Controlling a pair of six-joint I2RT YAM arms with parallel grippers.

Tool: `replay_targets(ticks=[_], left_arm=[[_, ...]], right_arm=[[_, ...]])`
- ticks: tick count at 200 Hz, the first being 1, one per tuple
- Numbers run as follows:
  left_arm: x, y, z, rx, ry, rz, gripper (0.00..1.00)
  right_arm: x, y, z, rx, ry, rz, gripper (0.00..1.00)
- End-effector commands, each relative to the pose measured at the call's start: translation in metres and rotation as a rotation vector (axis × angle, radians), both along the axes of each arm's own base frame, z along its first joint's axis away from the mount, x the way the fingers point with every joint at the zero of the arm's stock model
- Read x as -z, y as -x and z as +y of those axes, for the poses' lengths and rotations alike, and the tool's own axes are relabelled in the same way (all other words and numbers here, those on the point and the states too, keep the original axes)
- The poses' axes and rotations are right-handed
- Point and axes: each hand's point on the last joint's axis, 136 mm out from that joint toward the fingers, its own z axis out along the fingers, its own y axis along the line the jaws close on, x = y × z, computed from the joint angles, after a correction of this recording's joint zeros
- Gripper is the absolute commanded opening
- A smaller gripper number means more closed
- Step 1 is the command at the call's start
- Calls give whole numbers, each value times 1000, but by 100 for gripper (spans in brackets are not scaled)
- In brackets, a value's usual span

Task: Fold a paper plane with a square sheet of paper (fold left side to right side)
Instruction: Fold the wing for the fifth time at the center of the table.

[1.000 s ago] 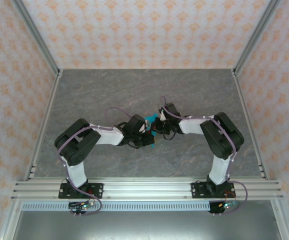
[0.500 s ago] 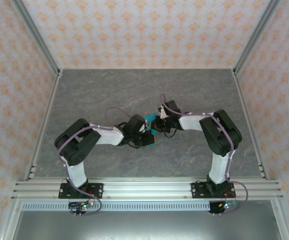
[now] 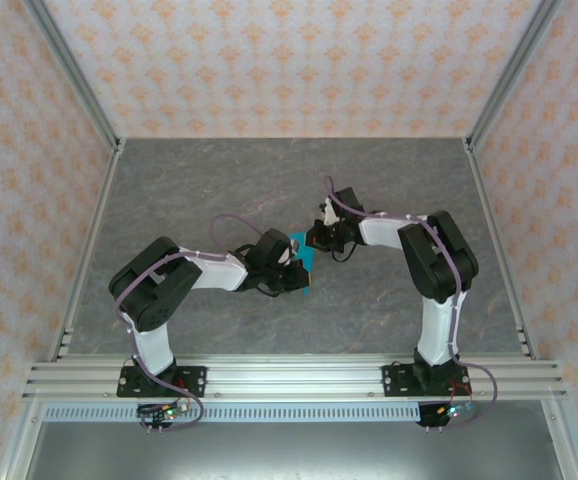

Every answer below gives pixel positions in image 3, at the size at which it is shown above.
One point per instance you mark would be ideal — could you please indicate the cyan cloth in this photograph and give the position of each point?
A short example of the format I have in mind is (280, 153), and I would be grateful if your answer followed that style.
(306, 257)

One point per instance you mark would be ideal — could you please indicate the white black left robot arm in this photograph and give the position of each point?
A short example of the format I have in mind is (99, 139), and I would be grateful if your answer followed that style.
(219, 272)

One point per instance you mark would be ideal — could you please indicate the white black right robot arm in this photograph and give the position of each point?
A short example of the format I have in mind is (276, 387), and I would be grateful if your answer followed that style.
(384, 232)

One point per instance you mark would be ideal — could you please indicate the grey metal sheet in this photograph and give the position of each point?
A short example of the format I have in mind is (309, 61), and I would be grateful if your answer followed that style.
(294, 455)

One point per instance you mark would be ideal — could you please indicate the aluminium cross rail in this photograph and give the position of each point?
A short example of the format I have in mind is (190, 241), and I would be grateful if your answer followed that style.
(294, 377)

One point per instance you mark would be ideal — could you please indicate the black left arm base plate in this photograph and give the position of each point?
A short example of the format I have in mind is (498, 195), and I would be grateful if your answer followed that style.
(194, 380)

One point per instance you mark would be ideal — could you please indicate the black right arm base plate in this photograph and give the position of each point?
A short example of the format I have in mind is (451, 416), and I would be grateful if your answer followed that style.
(394, 382)

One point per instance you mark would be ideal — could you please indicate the aluminium side rail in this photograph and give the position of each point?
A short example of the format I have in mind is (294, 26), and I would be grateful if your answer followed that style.
(494, 235)
(89, 250)

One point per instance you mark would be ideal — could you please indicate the aluminium corner post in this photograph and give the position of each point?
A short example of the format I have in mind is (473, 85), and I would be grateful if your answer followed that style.
(514, 65)
(69, 65)

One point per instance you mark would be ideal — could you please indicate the aluminium lower frame bar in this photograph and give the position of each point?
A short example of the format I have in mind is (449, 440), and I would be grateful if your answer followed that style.
(19, 450)
(564, 450)

